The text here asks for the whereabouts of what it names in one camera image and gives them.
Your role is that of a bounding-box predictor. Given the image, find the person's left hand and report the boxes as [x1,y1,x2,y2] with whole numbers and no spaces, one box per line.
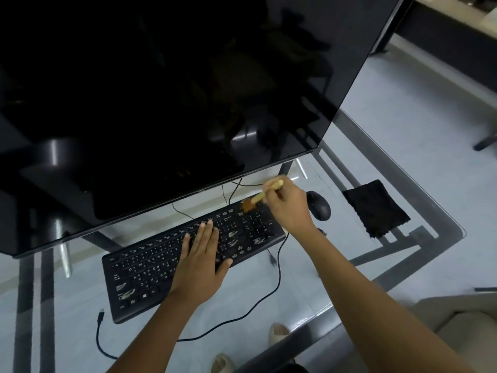
[170,220,234,307]

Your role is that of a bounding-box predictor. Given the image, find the person's right hand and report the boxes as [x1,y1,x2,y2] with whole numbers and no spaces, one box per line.
[263,175,318,239]

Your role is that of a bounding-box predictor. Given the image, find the wooden handle cleaning brush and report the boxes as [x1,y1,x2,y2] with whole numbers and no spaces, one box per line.
[242,180,284,213]

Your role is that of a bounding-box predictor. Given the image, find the black computer keyboard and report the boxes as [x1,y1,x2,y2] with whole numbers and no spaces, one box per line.
[102,198,287,325]

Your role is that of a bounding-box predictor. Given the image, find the person's right forearm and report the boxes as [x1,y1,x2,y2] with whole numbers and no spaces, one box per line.
[289,224,477,373]

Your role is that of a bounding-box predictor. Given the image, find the person's left forearm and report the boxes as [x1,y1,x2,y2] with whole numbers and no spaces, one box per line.
[110,285,218,373]

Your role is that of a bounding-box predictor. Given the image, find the black computer mouse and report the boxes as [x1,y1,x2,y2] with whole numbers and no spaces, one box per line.
[305,190,332,221]

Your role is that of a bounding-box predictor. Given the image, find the beige sandal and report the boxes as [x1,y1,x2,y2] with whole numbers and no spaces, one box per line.
[269,322,290,347]
[211,353,238,373]

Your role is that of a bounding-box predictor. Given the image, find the black cleaning cloth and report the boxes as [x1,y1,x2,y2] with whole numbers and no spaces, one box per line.
[342,179,412,239]

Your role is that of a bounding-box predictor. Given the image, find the large black computer monitor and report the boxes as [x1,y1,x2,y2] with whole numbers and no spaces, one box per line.
[0,0,405,261]

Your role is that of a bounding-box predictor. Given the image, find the beige chair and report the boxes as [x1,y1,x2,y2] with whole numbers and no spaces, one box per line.
[411,294,497,373]

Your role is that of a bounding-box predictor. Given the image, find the dark framed desk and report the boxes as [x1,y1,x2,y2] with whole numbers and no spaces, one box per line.
[369,0,497,152]

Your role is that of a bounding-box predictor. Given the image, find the thin black monitor cable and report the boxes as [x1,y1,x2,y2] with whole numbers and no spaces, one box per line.
[172,178,265,222]

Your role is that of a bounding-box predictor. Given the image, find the long black usb cable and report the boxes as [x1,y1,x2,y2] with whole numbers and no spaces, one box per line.
[96,231,290,360]

